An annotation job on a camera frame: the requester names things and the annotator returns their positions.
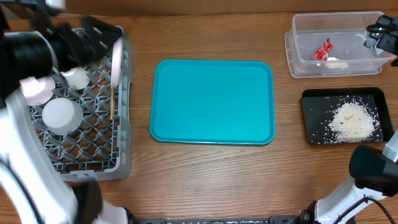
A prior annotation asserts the clear plastic bin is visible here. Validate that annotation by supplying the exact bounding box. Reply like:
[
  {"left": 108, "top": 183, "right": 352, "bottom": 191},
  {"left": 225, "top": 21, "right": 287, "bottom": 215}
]
[{"left": 285, "top": 11, "right": 396, "bottom": 78}]

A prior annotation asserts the large white round plate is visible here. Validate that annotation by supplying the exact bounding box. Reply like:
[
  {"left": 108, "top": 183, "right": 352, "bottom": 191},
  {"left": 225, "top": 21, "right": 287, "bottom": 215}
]
[{"left": 111, "top": 37, "right": 123, "bottom": 88}]

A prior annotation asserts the pink white bowl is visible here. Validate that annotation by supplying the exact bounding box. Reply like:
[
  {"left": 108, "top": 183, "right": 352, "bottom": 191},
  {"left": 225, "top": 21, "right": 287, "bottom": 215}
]
[{"left": 20, "top": 77, "right": 55, "bottom": 106}]

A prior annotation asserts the grey plastic dish rack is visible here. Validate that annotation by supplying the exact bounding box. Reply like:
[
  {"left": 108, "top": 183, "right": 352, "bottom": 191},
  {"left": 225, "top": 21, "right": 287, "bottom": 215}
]
[{"left": 29, "top": 35, "right": 132, "bottom": 182}]

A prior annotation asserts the cardboard backdrop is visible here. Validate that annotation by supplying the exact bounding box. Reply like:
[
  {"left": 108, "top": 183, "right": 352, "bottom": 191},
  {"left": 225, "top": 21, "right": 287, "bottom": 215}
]
[{"left": 58, "top": 0, "right": 397, "bottom": 17}]

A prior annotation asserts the black rectangular tray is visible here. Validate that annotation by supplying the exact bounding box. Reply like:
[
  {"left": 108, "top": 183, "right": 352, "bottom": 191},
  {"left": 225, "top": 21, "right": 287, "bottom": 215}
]
[{"left": 300, "top": 87, "right": 394, "bottom": 145}]

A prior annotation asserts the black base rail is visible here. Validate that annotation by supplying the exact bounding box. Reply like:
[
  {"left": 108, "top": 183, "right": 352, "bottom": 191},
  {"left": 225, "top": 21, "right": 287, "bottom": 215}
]
[{"left": 129, "top": 215, "right": 312, "bottom": 224}]

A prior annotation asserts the pile of rice grains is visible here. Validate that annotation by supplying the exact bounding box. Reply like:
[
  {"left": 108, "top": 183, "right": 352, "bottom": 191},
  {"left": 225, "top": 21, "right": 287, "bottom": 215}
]
[{"left": 330, "top": 103, "right": 374, "bottom": 143}]

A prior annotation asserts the red snack wrapper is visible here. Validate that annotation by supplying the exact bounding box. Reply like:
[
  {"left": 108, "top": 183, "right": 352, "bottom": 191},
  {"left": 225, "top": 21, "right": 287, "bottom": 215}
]
[{"left": 310, "top": 38, "right": 334, "bottom": 60}]

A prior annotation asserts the grey green bowl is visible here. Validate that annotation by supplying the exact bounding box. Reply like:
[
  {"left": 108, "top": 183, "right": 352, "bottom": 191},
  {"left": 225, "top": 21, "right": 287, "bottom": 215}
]
[{"left": 42, "top": 98, "right": 83, "bottom": 135}]

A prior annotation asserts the teal serving tray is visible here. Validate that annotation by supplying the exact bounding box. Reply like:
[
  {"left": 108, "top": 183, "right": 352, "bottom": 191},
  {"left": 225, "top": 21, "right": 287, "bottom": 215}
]
[{"left": 149, "top": 59, "right": 276, "bottom": 145}]

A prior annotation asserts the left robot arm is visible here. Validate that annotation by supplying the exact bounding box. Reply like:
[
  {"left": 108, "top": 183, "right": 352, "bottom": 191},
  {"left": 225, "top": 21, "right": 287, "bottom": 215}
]
[{"left": 1, "top": 16, "right": 135, "bottom": 223}]

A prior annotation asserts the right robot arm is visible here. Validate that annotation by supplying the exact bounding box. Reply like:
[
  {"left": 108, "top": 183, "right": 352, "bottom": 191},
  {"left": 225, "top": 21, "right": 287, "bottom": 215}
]
[{"left": 270, "top": 11, "right": 397, "bottom": 223}]

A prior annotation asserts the white cup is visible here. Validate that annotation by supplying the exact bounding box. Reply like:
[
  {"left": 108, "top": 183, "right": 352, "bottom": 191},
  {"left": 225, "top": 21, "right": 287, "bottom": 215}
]
[{"left": 60, "top": 67, "right": 90, "bottom": 90}]

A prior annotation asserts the white crumpled tissue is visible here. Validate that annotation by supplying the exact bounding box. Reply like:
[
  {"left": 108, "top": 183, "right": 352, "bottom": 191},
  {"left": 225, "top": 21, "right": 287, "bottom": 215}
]
[{"left": 325, "top": 57, "right": 348, "bottom": 70}]

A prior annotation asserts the wooden chopstick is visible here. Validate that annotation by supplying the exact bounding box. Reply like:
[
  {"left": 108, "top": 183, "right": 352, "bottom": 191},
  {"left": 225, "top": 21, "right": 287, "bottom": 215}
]
[{"left": 110, "top": 88, "right": 114, "bottom": 121}]

